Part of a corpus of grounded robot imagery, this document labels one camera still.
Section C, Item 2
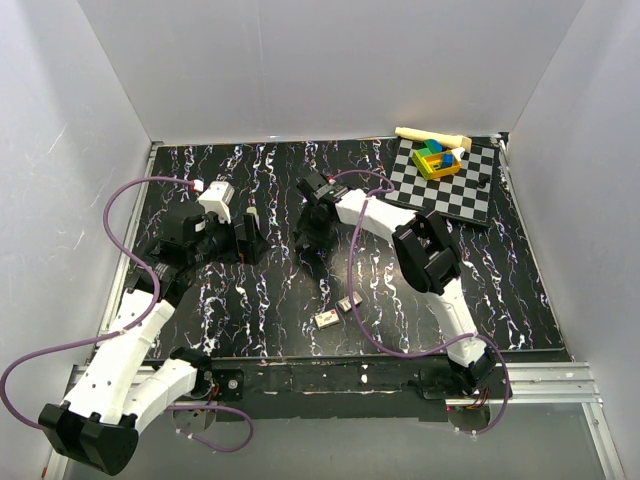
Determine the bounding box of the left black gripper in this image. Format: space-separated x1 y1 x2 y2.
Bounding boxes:
190 210 271 269

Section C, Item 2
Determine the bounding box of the brown staple box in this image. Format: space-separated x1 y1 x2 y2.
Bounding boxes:
337 292 362 313

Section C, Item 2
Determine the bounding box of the white beige stapler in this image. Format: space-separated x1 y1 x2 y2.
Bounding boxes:
246 207 259 224

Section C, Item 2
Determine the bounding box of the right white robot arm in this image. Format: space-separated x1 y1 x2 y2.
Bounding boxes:
294 171 496 398

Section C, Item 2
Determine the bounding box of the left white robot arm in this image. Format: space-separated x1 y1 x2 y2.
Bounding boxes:
38 203 269 476

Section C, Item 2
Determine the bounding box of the white staple box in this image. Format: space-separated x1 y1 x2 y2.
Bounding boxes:
314 309 340 329

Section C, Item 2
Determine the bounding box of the yellow toy tray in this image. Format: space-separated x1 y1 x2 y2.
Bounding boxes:
411 148 465 180

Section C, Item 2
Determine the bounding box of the green toy block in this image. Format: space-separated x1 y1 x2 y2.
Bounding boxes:
417 139 443 157

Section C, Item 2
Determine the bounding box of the blue toy block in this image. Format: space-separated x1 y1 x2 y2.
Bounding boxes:
440 153 454 169

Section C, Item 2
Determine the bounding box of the checkered chess board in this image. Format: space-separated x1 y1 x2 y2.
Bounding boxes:
385 139 499 226

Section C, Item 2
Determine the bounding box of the beige wooden piece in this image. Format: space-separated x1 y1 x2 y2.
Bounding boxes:
394 127 472 151

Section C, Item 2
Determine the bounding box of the black chess pawn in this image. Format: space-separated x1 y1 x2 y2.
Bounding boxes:
478 175 490 188

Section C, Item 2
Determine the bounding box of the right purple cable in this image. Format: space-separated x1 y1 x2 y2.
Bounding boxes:
334 169 514 435

